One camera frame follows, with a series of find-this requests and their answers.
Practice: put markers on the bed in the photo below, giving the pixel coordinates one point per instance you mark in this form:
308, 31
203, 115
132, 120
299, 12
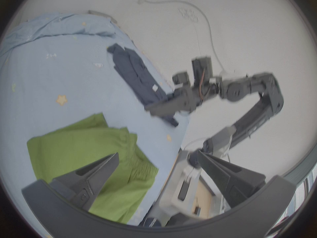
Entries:
62, 83

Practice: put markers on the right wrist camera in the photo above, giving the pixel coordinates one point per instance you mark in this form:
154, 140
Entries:
180, 78

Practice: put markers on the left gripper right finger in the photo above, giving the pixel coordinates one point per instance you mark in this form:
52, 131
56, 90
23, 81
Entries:
232, 185

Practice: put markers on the grey bedside table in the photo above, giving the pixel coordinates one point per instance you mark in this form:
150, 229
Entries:
101, 15

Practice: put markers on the window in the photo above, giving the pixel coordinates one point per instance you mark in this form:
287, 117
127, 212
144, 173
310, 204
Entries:
303, 192

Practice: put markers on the green shorts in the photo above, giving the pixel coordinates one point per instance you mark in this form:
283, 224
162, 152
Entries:
74, 145

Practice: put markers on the pale blue quilt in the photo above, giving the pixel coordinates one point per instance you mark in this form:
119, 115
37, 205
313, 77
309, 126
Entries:
49, 26

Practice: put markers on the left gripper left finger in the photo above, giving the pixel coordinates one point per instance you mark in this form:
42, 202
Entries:
91, 180

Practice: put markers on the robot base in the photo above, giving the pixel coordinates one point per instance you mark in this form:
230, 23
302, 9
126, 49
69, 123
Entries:
173, 182

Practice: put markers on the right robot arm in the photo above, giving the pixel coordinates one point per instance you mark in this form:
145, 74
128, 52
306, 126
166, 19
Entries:
260, 125

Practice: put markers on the dark blue T-shirt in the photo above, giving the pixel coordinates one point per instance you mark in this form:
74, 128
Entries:
133, 68

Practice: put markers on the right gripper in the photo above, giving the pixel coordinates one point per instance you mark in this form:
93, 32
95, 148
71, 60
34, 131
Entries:
188, 99

